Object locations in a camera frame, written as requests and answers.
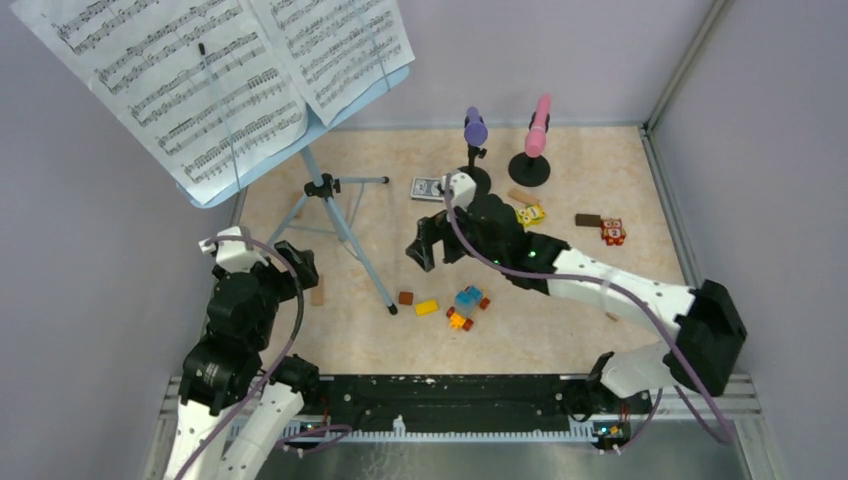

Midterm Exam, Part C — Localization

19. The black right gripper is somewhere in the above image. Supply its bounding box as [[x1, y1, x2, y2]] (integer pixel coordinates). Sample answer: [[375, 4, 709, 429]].
[[405, 194, 505, 272]]

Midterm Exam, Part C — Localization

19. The light blue music stand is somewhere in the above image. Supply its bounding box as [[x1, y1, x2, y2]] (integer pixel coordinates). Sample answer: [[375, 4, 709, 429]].
[[186, 66, 409, 315]]

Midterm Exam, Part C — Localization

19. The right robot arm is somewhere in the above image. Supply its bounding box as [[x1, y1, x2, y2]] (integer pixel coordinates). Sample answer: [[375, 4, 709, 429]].
[[406, 194, 747, 412]]

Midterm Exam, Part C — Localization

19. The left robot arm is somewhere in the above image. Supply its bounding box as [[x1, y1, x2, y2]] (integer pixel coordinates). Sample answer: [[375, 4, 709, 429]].
[[164, 227, 321, 479]]

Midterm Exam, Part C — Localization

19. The wooden block near left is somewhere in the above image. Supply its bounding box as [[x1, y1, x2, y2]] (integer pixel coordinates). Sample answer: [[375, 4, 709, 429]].
[[310, 276, 325, 307]]

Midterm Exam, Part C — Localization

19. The blue playing card box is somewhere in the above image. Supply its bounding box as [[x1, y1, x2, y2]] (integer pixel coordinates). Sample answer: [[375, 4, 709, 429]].
[[410, 177, 443, 202]]

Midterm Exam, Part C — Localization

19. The brown wooden cylinder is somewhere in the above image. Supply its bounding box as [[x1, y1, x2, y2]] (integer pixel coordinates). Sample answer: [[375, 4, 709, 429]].
[[398, 291, 414, 306]]

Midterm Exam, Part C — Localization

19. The wooden block far left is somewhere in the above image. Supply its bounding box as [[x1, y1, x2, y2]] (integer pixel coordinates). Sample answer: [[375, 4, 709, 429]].
[[291, 192, 303, 219]]

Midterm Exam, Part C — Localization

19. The yellow wooden block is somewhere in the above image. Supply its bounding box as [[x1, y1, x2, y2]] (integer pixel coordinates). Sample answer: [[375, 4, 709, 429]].
[[414, 300, 439, 316]]

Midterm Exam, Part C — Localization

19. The black left microphone stand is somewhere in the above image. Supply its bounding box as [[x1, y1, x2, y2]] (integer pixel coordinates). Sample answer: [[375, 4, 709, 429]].
[[459, 144, 491, 196]]

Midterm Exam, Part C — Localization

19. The blue toy brick car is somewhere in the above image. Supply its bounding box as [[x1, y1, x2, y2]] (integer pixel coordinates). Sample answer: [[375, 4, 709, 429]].
[[446, 285, 491, 332]]

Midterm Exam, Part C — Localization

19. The light wooden block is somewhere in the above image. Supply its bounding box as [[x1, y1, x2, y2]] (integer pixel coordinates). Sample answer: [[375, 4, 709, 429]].
[[508, 188, 540, 205]]

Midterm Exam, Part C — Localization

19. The yellow owl number block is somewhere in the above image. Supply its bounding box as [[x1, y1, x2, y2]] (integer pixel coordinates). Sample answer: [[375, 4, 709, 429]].
[[515, 204, 546, 227]]

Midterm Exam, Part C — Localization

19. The purple toy microphone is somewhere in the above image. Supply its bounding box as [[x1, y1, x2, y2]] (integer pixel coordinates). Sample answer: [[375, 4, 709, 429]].
[[463, 106, 489, 147]]

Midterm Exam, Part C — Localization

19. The pink toy microphone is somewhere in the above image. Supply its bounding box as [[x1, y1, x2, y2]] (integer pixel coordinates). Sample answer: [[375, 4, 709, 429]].
[[524, 93, 551, 158]]

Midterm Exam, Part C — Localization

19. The dark brown wooden block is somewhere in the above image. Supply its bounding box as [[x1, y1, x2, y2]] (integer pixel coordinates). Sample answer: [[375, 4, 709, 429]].
[[574, 213, 603, 228]]

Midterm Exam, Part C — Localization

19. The red owl number block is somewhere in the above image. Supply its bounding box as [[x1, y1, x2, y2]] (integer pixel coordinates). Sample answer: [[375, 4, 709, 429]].
[[600, 218, 627, 246]]

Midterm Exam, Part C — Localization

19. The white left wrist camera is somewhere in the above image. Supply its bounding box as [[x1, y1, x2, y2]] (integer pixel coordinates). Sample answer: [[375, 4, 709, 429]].
[[198, 239, 268, 273]]

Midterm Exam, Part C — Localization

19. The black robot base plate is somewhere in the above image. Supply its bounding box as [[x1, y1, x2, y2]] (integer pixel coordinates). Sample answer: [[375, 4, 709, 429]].
[[302, 374, 652, 434]]

